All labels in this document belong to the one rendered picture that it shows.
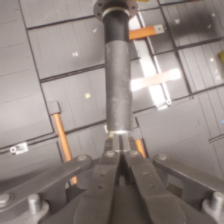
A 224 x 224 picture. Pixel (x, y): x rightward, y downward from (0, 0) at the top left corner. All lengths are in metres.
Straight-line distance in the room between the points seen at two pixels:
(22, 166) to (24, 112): 0.13
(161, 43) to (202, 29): 0.15
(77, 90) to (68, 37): 0.15
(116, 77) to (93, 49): 0.21
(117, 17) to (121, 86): 0.12
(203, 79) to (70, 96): 0.39
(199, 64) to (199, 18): 0.16
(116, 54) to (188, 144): 0.32
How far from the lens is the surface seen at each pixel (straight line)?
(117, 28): 0.31
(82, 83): 0.43
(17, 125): 0.44
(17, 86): 0.45
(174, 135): 0.47
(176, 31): 0.57
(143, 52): 0.51
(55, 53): 0.46
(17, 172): 0.45
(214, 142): 0.56
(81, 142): 0.42
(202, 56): 0.58
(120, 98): 0.26
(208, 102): 0.55
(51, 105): 0.41
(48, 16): 0.52
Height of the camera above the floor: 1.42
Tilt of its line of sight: 79 degrees down
